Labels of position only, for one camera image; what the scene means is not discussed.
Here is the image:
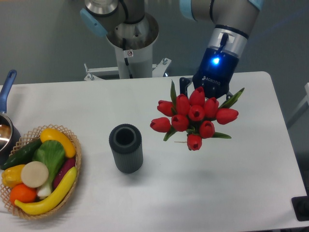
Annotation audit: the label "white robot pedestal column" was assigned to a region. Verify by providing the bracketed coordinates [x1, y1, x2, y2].
[107, 13, 159, 79]

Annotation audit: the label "white furniture leg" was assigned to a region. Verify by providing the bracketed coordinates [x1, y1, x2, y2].
[286, 83, 309, 129]

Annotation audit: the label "purple eggplant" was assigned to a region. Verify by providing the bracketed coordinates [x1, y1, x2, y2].
[53, 158, 75, 189]

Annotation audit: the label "yellow banana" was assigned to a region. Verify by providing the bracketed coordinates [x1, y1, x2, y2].
[14, 167, 77, 216]

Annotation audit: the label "red tulip bouquet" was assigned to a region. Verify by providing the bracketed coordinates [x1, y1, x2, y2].
[150, 82, 244, 151]

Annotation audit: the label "green leafy bok choy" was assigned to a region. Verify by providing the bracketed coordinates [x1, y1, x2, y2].
[32, 140, 65, 199]

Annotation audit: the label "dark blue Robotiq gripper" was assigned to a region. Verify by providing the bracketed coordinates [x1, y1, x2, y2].
[179, 48, 238, 100]

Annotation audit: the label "black device at table edge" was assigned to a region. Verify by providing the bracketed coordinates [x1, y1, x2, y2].
[291, 196, 309, 221]

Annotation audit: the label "white metal base bracket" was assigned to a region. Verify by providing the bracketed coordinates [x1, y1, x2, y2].
[84, 58, 172, 81]

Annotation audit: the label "blue handled saucepan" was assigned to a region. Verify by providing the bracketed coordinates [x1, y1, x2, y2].
[0, 70, 20, 165]

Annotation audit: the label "dark grey ribbed vase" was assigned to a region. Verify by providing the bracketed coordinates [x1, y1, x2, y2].
[109, 124, 143, 174]

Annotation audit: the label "yellow bell pepper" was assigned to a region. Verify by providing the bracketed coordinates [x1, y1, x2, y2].
[1, 164, 25, 188]

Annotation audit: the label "orange fruit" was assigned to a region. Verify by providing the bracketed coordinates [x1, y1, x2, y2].
[10, 184, 37, 205]

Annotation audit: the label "beige round disc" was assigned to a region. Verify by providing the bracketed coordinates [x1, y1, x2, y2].
[21, 161, 49, 188]

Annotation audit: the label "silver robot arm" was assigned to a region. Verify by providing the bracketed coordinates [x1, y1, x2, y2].
[80, 0, 263, 99]

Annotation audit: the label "green cucumber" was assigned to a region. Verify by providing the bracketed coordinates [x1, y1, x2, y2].
[0, 139, 42, 170]

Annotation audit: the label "woven wicker basket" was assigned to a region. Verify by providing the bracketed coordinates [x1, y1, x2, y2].
[0, 125, 81, 220]

